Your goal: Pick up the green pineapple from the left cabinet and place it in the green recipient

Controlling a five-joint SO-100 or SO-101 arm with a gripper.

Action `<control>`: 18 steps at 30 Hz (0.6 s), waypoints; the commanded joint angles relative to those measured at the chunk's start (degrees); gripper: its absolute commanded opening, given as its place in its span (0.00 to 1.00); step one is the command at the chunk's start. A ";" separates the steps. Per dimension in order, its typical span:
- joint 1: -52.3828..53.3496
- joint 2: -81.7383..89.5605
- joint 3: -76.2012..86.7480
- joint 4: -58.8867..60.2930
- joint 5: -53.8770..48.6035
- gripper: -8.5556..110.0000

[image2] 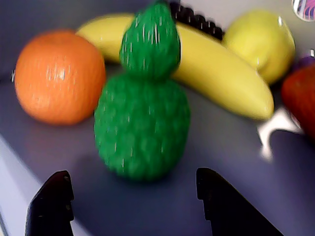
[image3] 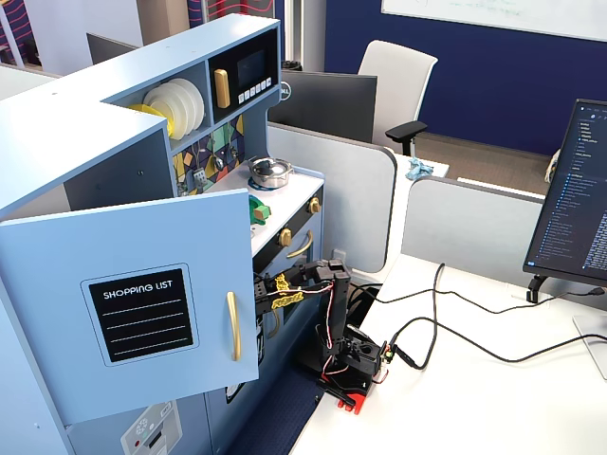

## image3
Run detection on black usb cable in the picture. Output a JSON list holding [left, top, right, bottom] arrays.
[[350, 283, 607, 315]]

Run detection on white beige bundle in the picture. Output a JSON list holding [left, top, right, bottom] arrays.
[[546, 148, 563, 184]]

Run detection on white office chair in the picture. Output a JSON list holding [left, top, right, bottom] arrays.
[[358, 40, 440, 157]]

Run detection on curved gold oven handle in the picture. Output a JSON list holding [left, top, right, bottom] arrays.
[[286, 230, 314, 260]]

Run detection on silver monitor base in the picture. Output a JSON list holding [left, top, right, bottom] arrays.
[[572, 315, 607, 380]]

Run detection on blue shopping list cabinet door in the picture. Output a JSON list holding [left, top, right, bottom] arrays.
[[0, 188, 261, 426]]

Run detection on silver toy pot with lid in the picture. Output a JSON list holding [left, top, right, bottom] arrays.
[[246, 155, 295, 191]]

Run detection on black dell monitor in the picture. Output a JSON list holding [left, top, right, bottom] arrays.
[[267, 69, 379, 144]]

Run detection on black power cable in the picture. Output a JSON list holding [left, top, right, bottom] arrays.
[[395, 263, 446, 371]]

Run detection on monitor showing code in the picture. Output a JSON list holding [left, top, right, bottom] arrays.
[[523, 98, 607, 288]]

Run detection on blue toy kitchen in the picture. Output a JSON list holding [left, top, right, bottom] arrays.
[[0, 12, 328, 455]]

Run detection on whiteboard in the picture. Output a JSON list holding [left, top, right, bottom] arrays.
[[380, 0, 607, 43]]

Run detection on grey rounded desk partition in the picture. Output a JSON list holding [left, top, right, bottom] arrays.
[[267, 121, 398, 275], [400, 176, 546, 290]]

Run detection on dark monitor back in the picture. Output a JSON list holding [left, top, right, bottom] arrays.
[[85, 31, 141, 66]]

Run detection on green recipient bowl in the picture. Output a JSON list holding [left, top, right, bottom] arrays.
[[248, 194, 273, 225]]

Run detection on white toy plate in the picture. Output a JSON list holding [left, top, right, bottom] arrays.
[[169, 78, 206, 134], [154, 82, 196, 138], [143, 86, 179, 141]]

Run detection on yellow toy plate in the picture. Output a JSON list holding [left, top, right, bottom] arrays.
[[126, 102, 175, 138]]

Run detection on black toy microwave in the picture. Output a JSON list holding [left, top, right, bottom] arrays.
[[208, 28, 280, 125]]

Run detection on red table clamp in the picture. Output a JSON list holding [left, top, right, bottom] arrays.
[[316, 372, 376, 416]]

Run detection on gold microwave handle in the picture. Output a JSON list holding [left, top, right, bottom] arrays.
[[212, 68, 232, 110]]

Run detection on black long cable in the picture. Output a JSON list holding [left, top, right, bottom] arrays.
[[391, 318, 607, 366]]

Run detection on blue crumpled cloth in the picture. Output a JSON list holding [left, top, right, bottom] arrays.
[[404, 158, 433, 182]]

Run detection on long gold door handle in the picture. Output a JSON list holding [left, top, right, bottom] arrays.
[[226, 290, 243, 362]]

